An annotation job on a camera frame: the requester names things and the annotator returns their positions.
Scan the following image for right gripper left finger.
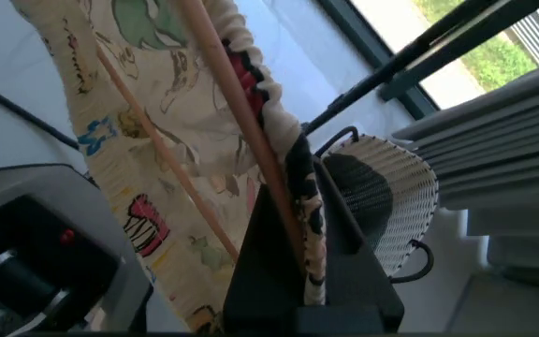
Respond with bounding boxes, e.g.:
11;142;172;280
223;183;306;333

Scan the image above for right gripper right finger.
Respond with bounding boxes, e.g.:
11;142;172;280
296;156;405;333

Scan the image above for cream printed shorts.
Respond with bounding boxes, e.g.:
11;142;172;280
9;0;328;334

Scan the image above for pink clothes hanger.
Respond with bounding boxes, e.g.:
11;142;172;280
95;0;306;277

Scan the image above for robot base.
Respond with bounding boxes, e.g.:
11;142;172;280
0;163;154;337

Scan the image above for white laundry basket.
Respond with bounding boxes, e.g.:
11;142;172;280
313;125;440;286

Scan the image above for grey curtain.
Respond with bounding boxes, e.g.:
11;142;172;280
390;58;539;282

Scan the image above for window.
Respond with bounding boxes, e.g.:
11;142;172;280
315;0;539;121

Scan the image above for black cable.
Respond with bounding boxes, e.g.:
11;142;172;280
0;77;82;152

